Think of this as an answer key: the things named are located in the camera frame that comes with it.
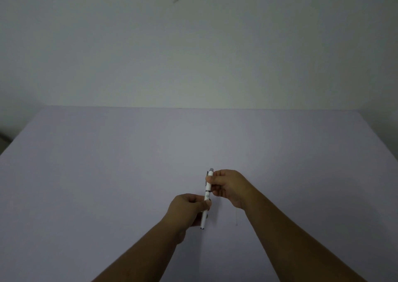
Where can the person's right hand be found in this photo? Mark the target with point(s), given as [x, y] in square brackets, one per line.
[231, 187]

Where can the person's left hand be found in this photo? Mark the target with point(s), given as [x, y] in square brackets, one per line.
[183, 211]

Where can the person's left thumb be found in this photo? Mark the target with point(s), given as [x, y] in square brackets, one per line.
[202, 203]

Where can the person's right thumb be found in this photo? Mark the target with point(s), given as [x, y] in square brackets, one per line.
[217, 174]

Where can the white pen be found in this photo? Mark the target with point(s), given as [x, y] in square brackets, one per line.
[206, 198]

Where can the person's right forearm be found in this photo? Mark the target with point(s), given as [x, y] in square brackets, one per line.
[295, 241]

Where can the person's left forearm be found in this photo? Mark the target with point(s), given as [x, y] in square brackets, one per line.
[140, 253]

